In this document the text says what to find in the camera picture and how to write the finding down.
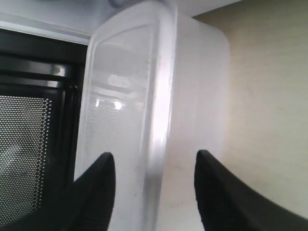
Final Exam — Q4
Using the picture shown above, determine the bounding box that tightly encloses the white lidded plastic container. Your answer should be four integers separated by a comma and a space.
74, 0, 230, 231

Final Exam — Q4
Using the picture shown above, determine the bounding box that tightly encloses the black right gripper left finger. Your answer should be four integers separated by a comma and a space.
14, 153, 115, 231

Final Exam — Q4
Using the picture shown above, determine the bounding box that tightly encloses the white microwave door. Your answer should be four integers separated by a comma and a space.
0, 28, 87, 227

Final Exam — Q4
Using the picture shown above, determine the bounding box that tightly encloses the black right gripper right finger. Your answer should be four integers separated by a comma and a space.
194, 150, 303, 231

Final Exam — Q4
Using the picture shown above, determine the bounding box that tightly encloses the white microwave oven body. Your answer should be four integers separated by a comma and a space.
0, 0, 140, 44

